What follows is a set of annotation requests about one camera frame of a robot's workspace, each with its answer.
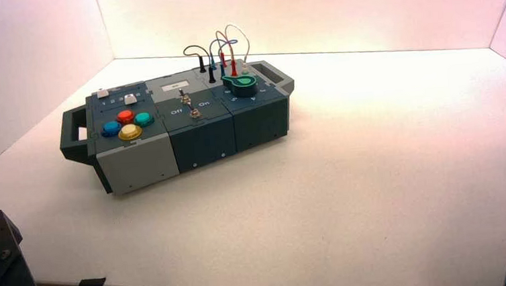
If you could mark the dark grey control box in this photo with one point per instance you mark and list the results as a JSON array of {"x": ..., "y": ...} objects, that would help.
[{"x": 203, "y": 138}]

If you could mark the green rotary dial knob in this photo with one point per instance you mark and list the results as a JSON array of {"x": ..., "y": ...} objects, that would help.
[{"x": 241, "y": 84}]

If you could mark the green round push button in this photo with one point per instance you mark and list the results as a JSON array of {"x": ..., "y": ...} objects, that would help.
[{"x": 144, "y": 119}]

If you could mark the yellow round push button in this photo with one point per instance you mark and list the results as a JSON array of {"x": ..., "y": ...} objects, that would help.
[{"x": 129, "y": 132}]

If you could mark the white slider key cap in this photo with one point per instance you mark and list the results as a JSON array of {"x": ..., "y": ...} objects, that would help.
[
  {"x": 103, "y": 93},
  {"x": 130, "y": 99}
]

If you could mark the red round push button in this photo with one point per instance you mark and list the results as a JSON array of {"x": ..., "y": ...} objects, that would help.
[{"x": 125, "y": 116}]

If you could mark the blue round push button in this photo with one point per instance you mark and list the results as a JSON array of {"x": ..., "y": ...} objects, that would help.
[{"x": 111, "y": 128}]

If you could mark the metal toggle switch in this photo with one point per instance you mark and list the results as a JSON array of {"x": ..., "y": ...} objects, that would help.
[
  {"x": 193, "y": 111},
  {"x": 183, "y": 97}
]

